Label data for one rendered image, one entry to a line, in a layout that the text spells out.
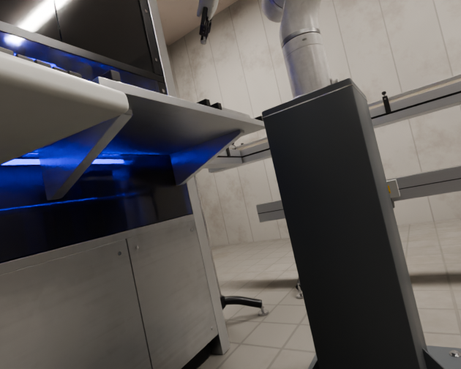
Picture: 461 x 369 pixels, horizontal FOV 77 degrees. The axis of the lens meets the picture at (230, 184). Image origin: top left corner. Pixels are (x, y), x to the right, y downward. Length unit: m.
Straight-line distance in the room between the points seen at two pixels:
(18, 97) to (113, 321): 0.75
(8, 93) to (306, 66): 0.74
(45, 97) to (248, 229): 3.67
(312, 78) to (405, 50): 2.62
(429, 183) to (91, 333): 1.58
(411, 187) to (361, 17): 2.28
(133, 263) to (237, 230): 3.08
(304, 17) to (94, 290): 0.97
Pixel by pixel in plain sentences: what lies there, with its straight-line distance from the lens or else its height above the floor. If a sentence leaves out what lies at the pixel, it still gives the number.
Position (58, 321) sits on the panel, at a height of 0.43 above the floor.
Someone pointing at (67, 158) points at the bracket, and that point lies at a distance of 0.80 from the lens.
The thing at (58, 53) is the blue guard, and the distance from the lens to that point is 1.08.
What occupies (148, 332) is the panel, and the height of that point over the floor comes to 0.27.
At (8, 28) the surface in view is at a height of 1.19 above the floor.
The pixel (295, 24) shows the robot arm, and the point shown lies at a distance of 0.97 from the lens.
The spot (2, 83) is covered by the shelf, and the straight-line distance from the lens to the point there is 0.33.
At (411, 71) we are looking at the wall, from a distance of 3.43.
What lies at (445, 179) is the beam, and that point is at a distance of 1.76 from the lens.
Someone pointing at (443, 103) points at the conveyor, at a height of 0.85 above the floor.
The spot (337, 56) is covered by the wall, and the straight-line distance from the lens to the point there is 3.58.
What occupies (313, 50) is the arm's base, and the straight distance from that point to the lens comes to 0.93.
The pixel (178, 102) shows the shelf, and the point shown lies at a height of 0.87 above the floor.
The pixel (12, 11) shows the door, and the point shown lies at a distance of 1.10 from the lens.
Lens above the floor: 0.64
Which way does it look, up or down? 3 degrees up
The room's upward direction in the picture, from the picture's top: 12 degrees counter-clockwise
